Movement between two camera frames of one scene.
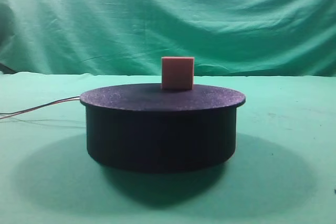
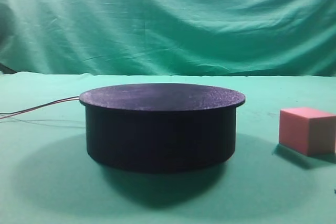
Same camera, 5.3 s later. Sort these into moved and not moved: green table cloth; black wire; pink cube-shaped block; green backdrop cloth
Moved: pink cube-shaped block
Not moved: green table cloth; green backdrop cloth; black wire
